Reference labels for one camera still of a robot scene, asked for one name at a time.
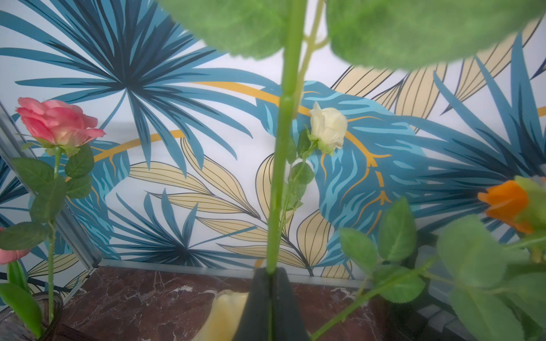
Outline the white rose top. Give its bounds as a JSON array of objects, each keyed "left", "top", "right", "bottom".
[{"left": 311, "top": 197, "right": 439, "bottom": 340}]

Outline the pink tulip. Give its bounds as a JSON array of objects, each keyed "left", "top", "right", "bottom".
[{"left": 1, "top": 222, "right": 47, "bottom": 311}]

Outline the cream yellow fluted vase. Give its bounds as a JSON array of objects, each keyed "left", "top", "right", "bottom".
[{"left": 192, "top": 290, "right": 249, "bottom": 341}]

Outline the pink rose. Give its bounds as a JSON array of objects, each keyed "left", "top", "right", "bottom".
[{"left": 1, "top": 97, "right": 105, "bottom": 338}]

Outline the orange rose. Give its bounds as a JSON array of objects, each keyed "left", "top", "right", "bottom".
[{"left": 477, "top": 176, "right": 545, "bottom": 235}]

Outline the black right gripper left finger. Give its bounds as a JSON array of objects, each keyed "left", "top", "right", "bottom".
[{"left": 233, "top": 268, "right": 272, "bottom": 341}]

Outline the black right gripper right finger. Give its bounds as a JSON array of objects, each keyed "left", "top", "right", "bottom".
[{"left": 271, "top": 268, "right": 310, "bottom": 341}]

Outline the dark purple ribbed vase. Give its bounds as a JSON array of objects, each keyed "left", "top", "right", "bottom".
[{"left": 0, "top": 290, "right": 65, "bottom": 341}]

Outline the cream rose large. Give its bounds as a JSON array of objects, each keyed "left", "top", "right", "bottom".
[{"left": 272, "top": 102, "right": 348, "bottom": 232}]

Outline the white rose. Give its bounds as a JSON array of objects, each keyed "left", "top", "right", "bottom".
[
  {"left": 161, "top": 1, "right": 545, "bottom": 274},
  {"left": 311, "top": 197, "right": 439, "bottom": 340}
]

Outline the black plastic toolbox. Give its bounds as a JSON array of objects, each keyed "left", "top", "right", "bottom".
[{"left": 383, "top": 278, "right": 476, "bottom": 340}]

